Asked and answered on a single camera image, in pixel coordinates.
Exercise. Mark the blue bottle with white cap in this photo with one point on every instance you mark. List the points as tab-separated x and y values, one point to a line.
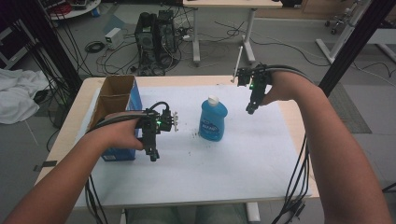
213	121

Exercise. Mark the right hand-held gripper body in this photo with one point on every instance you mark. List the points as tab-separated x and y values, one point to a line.
259	77

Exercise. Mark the grey tape strip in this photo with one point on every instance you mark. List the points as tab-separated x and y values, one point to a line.
45	165

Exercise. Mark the grey floor mat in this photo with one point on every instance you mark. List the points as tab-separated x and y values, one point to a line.
350	109

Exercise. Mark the white-legged wooden desk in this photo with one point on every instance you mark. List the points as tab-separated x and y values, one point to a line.
230	3

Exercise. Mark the person's left hand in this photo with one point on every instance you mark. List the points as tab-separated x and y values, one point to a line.
123	135

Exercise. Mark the small white device box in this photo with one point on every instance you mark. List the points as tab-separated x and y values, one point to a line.
113	38

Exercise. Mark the white table leg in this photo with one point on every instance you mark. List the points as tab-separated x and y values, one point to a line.
253	213

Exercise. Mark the white cloth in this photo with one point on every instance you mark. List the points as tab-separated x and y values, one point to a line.
20	93

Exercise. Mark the black metal frame post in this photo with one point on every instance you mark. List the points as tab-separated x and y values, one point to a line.
49	46
351	49

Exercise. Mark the blue cardboard box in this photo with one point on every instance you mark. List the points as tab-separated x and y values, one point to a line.
116	96

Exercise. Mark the person's right hand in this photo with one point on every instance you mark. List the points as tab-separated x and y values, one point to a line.
281	87

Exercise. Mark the white metal stand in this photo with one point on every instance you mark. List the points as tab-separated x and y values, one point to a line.
342	37

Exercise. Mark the round white table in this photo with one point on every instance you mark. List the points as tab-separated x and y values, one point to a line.
77	11

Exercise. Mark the black computer tower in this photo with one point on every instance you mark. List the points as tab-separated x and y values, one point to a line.
155	40

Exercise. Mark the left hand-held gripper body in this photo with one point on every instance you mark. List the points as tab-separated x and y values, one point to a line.
155	119

